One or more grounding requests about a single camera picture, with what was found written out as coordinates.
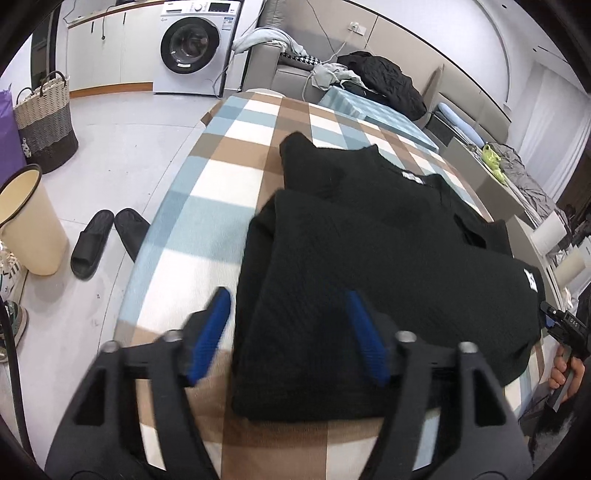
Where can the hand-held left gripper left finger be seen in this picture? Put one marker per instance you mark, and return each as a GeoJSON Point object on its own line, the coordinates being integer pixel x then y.
{"type": "Point", "coordinates": [210, 337]}

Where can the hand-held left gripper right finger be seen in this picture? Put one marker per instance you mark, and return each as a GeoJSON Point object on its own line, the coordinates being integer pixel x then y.
{"type": "Point", "coordinates": [367, 341]}

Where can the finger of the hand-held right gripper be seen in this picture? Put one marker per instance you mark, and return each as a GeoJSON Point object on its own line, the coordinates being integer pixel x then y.
{"type": "Point", "coordinates": [546, 308]}

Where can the black knit sweater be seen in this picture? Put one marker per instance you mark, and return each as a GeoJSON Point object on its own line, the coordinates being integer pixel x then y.
{"type": "Point", "coordinates": [369, 240]}

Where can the person's right hand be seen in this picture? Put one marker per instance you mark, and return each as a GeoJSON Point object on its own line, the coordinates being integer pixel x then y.
{"type": "Point", "coordinates": [559, 369]}

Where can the white paper towel roll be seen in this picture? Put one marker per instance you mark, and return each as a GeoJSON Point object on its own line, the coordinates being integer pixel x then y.
{"type": "Point", "coordinates": [571, 268]}
{"type": "Point", "coordinates": [549, 235]}

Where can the grey quilt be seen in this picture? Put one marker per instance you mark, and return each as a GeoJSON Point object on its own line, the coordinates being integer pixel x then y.
{"type": "Point", "coordinates": [526, 184]}

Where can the black slipper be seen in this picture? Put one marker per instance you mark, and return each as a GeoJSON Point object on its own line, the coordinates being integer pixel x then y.
{"type": "Point", "coordinates": [92, 244]}
{"type": "Point", "coordinates": [134, 230]}

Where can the green plastic shoes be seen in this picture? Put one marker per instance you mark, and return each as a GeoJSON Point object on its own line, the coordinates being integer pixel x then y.
{"type": "Point", "coordinates": [490, 159]}

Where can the plaid blanket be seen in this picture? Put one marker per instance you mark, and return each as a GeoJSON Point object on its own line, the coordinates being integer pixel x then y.
{"type": "Point", "coordinates": [221, 152]}

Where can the dark green sneaker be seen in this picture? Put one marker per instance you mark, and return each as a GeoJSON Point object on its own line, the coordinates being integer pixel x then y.
{"type": "Point", "coordinates": [11, 323]}

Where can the beige bed headboard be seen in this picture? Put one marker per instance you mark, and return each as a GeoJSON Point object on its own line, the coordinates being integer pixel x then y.
{"type": "Point", "coordinates": [485, 110]}

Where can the beige trash bin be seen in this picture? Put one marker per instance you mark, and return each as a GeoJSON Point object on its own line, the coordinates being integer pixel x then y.
{"type": "Point", "coordinates": [32, 230]}

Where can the blue pillow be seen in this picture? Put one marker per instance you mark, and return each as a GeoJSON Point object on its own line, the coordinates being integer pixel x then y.
{"type": "Point", "coordinates": [457, 120]}

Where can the white shoe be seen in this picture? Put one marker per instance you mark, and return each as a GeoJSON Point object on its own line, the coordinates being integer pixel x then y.
{"type": "Point", "coordinates": [7, 272]}

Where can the teal checked cloth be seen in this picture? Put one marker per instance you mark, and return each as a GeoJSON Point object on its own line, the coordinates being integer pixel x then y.
{"type": "Point", "coordinates": [369, 110]}

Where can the black quilted jacket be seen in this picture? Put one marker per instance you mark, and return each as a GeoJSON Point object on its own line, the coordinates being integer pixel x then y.
{"type": "Point", "coordinates": [388, 78]}

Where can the woven laundry basket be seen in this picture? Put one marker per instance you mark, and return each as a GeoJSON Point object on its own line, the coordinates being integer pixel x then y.
{"type": "Point", "coordinates": [46, 129]}

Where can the pale grey garment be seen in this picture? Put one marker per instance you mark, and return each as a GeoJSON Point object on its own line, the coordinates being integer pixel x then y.
{"type": "Point", "coordinates": [330, 74]}

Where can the grey sofa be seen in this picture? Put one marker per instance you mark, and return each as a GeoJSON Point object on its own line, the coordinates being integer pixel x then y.
{"type": "Point", "coordinates": [263, 69]}

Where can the purple bag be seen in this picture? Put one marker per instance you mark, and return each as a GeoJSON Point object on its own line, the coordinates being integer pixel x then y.
{"type": "Point", "coordinates": [9, 138]}

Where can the black white checked cushion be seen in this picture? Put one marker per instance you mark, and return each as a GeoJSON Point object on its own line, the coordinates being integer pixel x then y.
{"type": "Point", "coordinates": [300, 59]}

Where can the white washing machine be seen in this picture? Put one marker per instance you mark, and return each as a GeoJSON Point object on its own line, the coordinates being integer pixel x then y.
{"type": "Point", "coordinates": [194, 46]}

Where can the white kitchen counter cabinets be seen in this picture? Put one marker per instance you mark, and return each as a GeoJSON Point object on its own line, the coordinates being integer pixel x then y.
{"type": "Point", "coordinates": [115, 50]}

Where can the light grey throw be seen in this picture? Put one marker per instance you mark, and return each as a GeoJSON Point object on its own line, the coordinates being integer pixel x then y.
{"type": "Point", "coordinates": [263, 37]}

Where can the dark door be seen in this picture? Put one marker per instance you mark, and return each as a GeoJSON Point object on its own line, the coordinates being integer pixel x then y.
{"type": "Point", "coordinates": [41, 50]}

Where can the white wall socket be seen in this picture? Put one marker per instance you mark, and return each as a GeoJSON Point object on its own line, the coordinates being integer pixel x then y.
{"type": "Point", "coordinates": [357, 28]}

